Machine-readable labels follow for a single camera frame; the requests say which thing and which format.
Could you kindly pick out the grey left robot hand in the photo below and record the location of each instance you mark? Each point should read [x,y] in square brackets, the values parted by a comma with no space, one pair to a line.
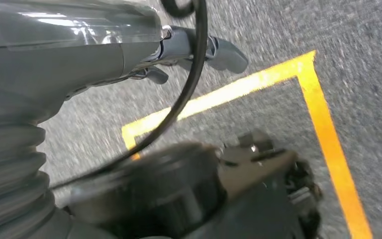
[62,59]

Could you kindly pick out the yellow floor tape square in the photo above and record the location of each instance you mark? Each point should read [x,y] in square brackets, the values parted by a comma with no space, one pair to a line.
[327,132]

